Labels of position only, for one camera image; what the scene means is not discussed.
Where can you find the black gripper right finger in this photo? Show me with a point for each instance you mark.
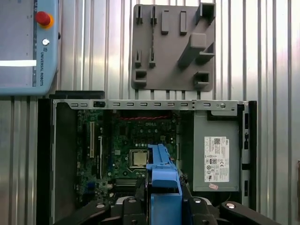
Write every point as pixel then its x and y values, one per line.
pixel 199 211

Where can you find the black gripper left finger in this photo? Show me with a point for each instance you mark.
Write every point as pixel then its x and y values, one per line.
pixel 131 211

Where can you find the hard disk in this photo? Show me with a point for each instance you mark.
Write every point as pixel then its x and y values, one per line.
pixel 164 178

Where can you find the black RAM slot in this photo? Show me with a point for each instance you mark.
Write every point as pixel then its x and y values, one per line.
pixel 125 180

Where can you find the CPU socket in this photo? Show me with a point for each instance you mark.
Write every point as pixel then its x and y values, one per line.
pixel 129 161

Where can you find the silver CPU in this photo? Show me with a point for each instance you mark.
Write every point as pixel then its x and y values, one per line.
pixel 139 159

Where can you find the grey Dell power supply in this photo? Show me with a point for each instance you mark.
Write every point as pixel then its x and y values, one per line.
pixel 199 140

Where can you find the green Dell motherboard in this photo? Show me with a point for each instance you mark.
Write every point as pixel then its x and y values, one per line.
pixel 124 136

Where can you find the black open PC case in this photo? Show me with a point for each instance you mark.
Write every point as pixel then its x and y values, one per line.
pixel 44 152

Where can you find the grey parts rack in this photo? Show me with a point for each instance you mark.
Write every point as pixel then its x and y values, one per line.
pixel 171 51

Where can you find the pale blue teach pendant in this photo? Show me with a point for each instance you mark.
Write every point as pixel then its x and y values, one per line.
pixel 44 70

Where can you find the RAM stick in rack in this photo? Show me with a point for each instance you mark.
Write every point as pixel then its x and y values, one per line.
pixel 152 39

